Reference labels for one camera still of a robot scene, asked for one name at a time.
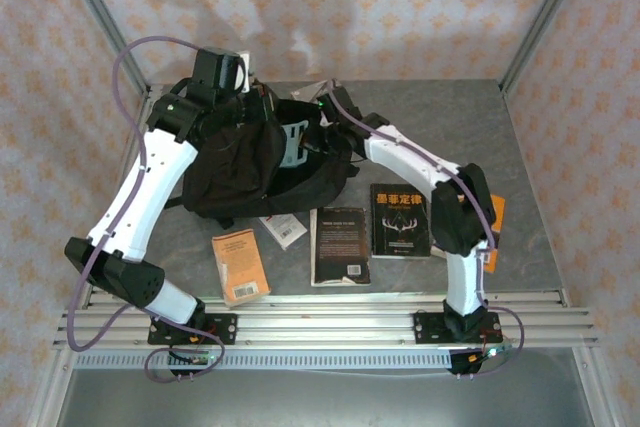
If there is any grey metal lower panel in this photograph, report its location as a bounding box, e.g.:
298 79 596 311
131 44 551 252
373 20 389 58
54 369 596 427

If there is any aluminium frame post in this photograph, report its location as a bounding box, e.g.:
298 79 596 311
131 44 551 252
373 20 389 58
499 0 596 96
54 0 151 94

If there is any teal calculator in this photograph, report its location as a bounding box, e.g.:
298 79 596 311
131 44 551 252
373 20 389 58
279 119 309 168

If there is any aluminium side rail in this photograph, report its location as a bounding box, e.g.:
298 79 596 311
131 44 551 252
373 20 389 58
79 84 164 308

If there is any grey slotted cable duct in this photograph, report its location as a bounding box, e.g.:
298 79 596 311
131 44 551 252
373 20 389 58
73 350 454 371

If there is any aluminium mounting rail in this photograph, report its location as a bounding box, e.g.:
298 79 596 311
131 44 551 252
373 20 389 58
52 291 599 351

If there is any white plastic packet red label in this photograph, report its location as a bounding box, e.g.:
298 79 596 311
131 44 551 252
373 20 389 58
258 213 308 251

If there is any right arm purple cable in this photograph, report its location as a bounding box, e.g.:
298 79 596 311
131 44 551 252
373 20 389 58
327 79 525 378

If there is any small green circuit board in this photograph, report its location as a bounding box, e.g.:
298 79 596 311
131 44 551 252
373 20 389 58
168 350 217 367
467 345 512 364

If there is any orange illustrated paperback book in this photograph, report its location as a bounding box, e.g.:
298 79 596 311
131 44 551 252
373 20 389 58
430 193 506 273

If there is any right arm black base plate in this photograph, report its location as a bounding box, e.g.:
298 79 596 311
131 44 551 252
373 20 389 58
413 310 501 346

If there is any black book with antlers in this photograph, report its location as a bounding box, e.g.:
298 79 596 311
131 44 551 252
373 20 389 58
370 182 432 260

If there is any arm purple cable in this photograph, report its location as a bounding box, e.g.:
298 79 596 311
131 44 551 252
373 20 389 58
327 79 525 378
65 35 227 384

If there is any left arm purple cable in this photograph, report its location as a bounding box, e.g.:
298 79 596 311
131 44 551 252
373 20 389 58
65 35 227 384

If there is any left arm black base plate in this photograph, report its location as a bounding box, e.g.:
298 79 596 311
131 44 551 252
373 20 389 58
148 313 238 347

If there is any black paperback book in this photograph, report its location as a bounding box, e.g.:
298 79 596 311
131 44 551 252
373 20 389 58
309 205 372 287

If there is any black backpack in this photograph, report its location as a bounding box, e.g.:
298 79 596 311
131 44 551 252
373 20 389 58
164 84 361 231

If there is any plain orange paperback book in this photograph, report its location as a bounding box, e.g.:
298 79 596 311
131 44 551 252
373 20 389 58
211 228 272 308

